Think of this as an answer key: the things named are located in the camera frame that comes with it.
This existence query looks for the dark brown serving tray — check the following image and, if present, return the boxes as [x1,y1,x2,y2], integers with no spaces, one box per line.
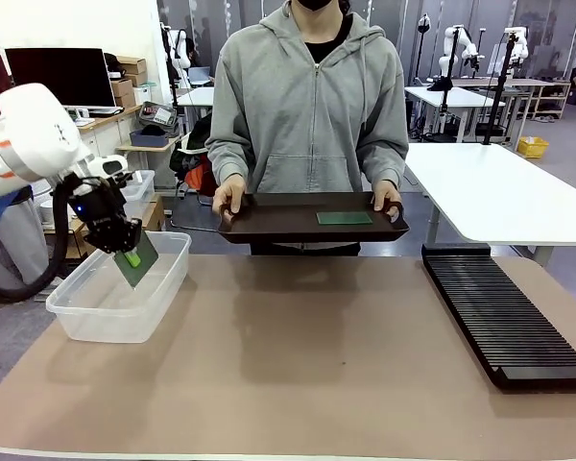
[217,191,411,245]

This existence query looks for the person's left hand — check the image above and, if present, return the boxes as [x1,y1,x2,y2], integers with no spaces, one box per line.
[370,181,404,223]

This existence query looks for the black computer monitor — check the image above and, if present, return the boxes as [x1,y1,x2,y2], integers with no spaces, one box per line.
[4,46,118,110]

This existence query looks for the yellow plastic crate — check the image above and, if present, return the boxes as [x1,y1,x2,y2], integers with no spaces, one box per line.
[516,136,550,159]

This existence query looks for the clear lidded storage box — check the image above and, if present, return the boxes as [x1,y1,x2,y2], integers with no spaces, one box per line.
[119,169,156,217]

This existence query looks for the clear plastic bin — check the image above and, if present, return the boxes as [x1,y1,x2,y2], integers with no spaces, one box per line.
[45,230,193,345]

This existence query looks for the orange bag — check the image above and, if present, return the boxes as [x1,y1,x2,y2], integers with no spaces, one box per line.
[184,158,217,196]

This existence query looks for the person's left forearm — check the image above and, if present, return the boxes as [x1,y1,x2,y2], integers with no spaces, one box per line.
[361,138,411,191]

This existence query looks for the silver laptop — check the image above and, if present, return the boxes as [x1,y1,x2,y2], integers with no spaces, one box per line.
[186,65,213,88]

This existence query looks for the black tripod stand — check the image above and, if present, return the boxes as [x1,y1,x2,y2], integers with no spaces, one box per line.
[436,26,462,138]
[482,33,517,146]

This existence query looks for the white background table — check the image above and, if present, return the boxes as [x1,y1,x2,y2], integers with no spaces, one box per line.
[405,85,506,144]

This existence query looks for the green PCB board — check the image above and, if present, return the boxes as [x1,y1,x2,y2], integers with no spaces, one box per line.
[113,230,160,289]
[315,210,374,226]

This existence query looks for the black trousers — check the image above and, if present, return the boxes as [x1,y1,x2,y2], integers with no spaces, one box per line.
[249,241,362,256]

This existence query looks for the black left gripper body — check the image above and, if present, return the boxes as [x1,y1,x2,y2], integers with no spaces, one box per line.
[68,175,129,237]

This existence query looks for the wooden shelf table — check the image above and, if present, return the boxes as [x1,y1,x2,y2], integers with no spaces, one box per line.
[453,76,572,122]

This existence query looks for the large white table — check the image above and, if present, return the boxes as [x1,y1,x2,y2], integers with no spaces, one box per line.
[405,142,576,268]

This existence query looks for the person's right hand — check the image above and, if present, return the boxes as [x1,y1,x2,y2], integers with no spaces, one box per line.
[211,175,248,223]

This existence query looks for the person's right forearm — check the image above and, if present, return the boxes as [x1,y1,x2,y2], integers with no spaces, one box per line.
[204,133,250,186]

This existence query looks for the black slotted PCB rack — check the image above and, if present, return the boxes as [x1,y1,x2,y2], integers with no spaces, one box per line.
[420,243,576,391]

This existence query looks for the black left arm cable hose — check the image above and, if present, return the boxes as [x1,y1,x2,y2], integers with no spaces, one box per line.
[0,180,76,304]

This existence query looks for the small wooden side table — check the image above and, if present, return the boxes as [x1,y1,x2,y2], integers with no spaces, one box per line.
[116,135,183,172]

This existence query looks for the large cardboard box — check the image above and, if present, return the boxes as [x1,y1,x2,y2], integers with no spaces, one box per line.
[124,194,167,234]

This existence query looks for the white cabinet desk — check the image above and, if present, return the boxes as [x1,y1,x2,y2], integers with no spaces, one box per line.
[74,104,143,193]

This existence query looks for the chair with dark clothes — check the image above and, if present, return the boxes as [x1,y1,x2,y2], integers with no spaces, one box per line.
[169,109,218,199]

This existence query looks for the grey zip hoodie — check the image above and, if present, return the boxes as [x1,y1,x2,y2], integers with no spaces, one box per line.
[204,2,411,196]

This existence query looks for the black face mask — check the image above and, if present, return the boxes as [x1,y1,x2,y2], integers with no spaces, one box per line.
[295,0,341,13]

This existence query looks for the blue grey bin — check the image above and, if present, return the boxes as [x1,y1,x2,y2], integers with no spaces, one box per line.
[129,129,170,148]

